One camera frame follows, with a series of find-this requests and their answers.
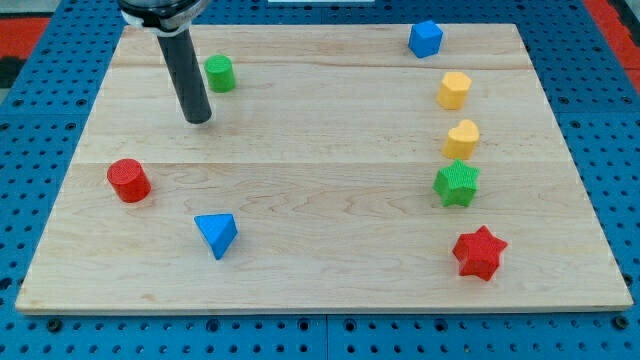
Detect blue triangle block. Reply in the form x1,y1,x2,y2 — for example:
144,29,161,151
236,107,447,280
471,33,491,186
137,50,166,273
194,213,238,260

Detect light wooden board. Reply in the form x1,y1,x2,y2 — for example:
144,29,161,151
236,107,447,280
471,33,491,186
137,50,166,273
15,24,633,315

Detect blue cube block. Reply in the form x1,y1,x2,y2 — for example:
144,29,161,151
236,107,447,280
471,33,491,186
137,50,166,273
408,20,443,58

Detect red star block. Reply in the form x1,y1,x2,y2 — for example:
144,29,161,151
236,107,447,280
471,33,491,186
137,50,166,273
452,225,508,281

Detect yellow heart block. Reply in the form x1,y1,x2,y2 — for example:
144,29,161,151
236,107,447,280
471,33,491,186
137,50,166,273
442,119,480,160

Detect yellow hexagon block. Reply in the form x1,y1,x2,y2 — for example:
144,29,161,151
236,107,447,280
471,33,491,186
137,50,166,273
436,72,472,110

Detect black silver robot wrist mount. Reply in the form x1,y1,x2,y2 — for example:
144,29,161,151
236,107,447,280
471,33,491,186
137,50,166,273
117,0,210,37

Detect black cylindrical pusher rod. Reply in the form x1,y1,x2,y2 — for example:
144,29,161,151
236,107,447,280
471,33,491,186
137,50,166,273
158,30,212,124

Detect green star block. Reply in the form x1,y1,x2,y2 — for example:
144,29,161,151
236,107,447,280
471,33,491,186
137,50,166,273
432,159,480,207

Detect green cylinder block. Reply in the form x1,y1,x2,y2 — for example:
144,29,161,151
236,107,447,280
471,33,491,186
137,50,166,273
204,54,236,93

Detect red cylinder block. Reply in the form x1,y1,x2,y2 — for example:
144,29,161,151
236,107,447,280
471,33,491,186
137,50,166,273
107,158,151,203

